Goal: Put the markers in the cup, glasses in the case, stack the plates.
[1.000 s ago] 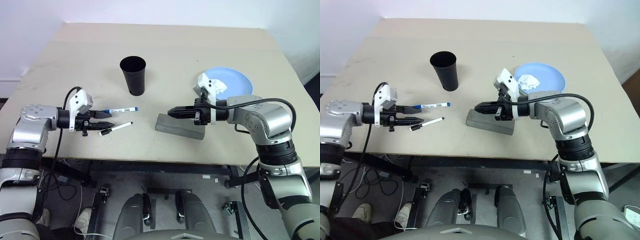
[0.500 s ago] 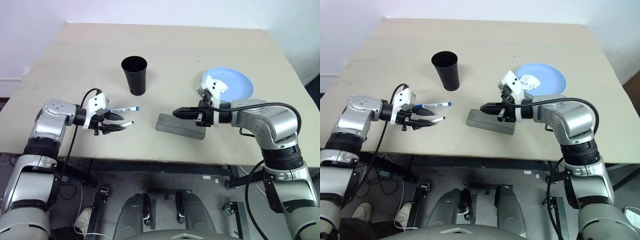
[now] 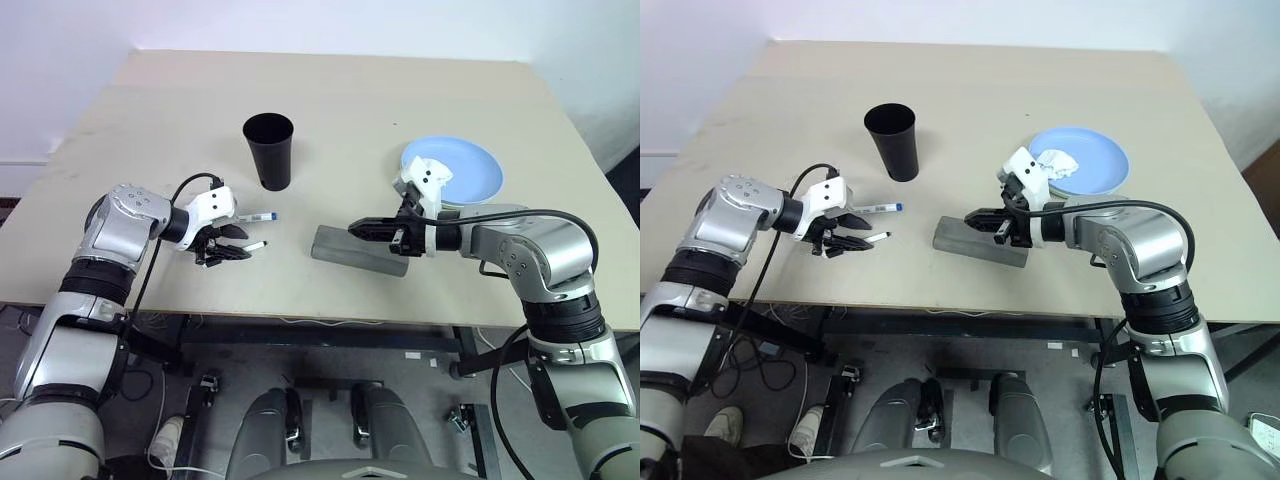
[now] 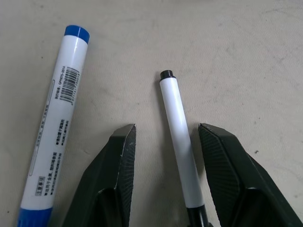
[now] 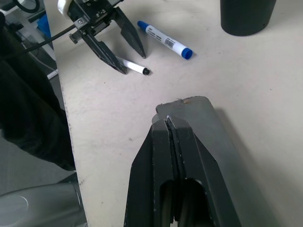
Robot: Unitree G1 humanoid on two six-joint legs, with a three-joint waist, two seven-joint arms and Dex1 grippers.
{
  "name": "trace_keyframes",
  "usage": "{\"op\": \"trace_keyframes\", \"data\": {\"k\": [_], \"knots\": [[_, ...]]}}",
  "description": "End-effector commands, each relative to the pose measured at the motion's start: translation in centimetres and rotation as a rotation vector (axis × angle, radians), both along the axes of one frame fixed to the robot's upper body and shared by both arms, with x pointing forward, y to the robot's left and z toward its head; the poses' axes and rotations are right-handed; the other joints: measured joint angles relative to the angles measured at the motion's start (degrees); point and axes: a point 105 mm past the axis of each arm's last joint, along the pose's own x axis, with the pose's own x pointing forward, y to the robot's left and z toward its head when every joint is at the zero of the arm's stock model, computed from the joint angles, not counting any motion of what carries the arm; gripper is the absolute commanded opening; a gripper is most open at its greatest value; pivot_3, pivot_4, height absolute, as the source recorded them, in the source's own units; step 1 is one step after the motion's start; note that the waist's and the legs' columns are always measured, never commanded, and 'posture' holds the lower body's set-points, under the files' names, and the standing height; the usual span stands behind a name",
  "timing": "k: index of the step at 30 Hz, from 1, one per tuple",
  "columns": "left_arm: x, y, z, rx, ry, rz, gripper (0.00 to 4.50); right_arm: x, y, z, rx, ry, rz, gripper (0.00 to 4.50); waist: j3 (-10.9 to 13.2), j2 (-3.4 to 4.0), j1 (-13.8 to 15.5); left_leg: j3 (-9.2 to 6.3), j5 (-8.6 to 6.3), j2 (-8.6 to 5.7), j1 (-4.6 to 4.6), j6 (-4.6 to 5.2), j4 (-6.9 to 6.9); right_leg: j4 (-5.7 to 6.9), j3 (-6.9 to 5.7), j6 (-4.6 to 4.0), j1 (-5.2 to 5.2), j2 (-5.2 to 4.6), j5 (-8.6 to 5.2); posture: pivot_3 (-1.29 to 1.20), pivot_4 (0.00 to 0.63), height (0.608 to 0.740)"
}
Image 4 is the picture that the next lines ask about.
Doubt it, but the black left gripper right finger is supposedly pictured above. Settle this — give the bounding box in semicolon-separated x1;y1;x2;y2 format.
198;122;303;227

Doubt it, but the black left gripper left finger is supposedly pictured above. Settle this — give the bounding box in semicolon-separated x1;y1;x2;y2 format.
60;123;137;227

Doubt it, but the black capped thin marker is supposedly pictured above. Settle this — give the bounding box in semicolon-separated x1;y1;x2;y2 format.
159;69;210;227

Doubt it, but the blue capped whiteboard marker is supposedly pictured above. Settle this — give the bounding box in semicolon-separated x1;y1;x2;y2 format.
16;25;91;227

